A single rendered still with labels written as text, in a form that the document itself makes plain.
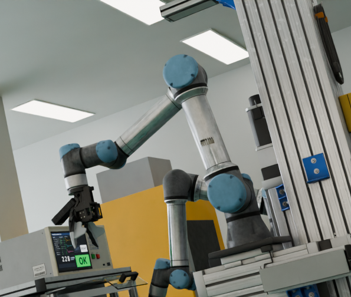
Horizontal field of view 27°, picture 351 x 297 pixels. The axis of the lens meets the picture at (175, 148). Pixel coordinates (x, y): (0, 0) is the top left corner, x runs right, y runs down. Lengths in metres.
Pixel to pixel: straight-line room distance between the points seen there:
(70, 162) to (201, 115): 0.47
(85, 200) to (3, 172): 4.91
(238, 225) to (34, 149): 7.51
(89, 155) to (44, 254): 0.69
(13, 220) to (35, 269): 4.23
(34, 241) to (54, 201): 6.51
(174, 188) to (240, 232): 0.62
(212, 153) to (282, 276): 0.44
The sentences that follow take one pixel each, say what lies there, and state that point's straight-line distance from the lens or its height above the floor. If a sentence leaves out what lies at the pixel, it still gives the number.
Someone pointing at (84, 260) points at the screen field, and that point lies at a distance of 3.19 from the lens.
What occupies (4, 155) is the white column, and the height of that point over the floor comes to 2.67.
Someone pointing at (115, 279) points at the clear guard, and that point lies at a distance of 2.88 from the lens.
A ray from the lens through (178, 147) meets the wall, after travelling 8.74.
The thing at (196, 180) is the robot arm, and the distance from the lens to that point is 3.08.
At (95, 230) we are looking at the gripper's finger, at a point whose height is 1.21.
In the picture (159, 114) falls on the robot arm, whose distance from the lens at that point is 2.55.
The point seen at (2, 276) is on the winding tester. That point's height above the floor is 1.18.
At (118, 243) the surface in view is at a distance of 6.95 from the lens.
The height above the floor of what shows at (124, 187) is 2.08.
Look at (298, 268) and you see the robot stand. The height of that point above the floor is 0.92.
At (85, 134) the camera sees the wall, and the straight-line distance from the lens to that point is 9.38.
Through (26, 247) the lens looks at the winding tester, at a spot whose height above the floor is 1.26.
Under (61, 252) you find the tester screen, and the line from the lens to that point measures 3.07.
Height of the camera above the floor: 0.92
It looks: 11 degrees up
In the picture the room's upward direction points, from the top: 14 degrees counter-clockwise
